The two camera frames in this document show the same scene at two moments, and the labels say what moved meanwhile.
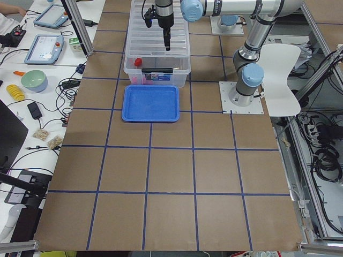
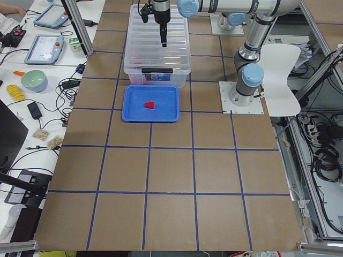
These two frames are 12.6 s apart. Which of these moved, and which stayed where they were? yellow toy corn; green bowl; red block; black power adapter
Moved: red block
Stayed: black power adapter; green bowl; yellow toy corn
